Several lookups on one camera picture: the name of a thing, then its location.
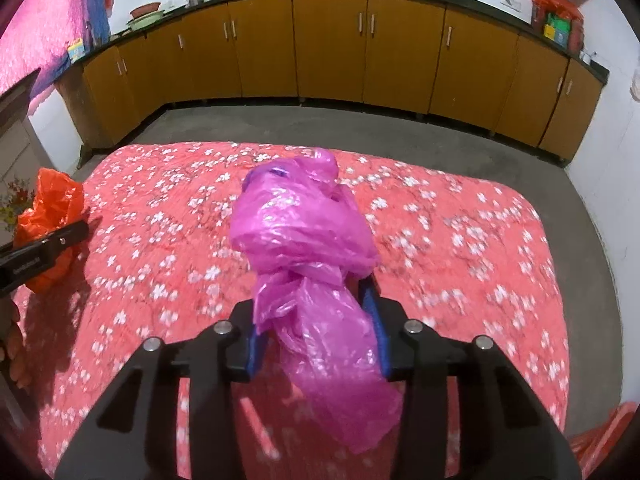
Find red bag of groceries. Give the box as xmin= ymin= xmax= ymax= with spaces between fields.
xmin=532 ymin=0 xmax=584 ymax=54

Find stacked bowls on counter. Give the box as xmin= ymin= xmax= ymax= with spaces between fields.
xmin=127 ymin=2 xmax=164 ymax=32

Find person's hand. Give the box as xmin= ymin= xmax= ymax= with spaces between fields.
xmin=1 ymin=296 xmax=32 ymax=389

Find flower pot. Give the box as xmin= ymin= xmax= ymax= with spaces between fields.
xmin=0 ymin=178 xmax=35 ymax=233

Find pink and blue hanging cloth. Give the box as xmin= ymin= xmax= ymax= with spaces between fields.
xmin=1 ymin=0 xmax=113 ymax=98

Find brown kitchen cabinet row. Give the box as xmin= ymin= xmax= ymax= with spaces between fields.
xmin=55 ymin=0 xmax=608 ymax=162

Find small orange plastic bag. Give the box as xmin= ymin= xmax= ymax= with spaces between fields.
xmin=13 ymin=168 xmax=85 ymax=295

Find magenta plastic bag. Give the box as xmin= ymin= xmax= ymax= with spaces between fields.
xmin=230 ymin=148 xmax=401 ymax=453

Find red floral tablecloth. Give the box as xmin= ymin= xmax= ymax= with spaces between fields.
xmin=9 ymin=142 xmax=570 ymax=472

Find orange plastic basket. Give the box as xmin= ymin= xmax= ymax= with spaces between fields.
xmin=570 ymin=402 xmax=639 ymax=479

